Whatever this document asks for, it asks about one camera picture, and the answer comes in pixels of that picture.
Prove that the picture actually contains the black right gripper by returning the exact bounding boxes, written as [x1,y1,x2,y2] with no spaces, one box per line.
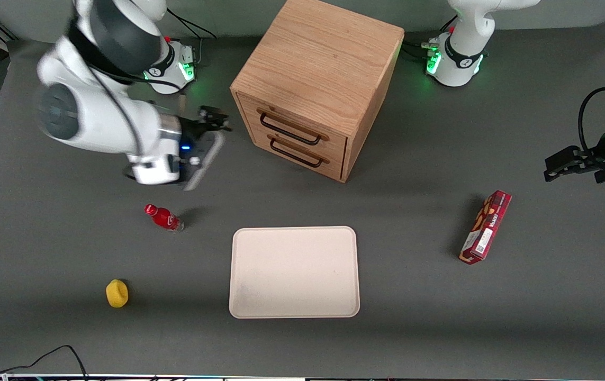
[176,105,233,160]

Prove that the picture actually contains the black metal drawer handle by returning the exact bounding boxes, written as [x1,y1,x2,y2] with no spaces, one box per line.
[257,108,330,146]
[268,135,331,169]

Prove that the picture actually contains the wooden drawer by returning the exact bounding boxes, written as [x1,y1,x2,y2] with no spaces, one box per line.
[251,126,346,182]
[239,94,348,160]

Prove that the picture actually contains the wooden drawer cabinet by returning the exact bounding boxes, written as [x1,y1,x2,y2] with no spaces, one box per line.
[230,0,405,183]

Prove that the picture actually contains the red snack box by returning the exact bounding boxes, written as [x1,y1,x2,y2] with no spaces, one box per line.
[459,189,512,265]

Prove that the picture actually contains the red plastic bottle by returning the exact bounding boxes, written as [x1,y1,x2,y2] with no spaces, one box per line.
[144,204,185,232]

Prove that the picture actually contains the beige rectangular tray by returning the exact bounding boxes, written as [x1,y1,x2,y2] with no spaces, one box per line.
[229,226,360,319]

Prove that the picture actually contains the yellow round toy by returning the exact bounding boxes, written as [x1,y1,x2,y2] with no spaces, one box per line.
[105,279,129,309]

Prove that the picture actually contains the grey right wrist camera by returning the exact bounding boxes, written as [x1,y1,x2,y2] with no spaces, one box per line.
[182,132,226,192]

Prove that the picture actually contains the black cables at arm base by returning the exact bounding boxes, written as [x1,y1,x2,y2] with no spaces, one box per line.
[165,7,218,64]
[402,15,459,62]

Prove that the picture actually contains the black cable at table edge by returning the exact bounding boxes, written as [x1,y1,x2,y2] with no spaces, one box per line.
[0,345,89,381]

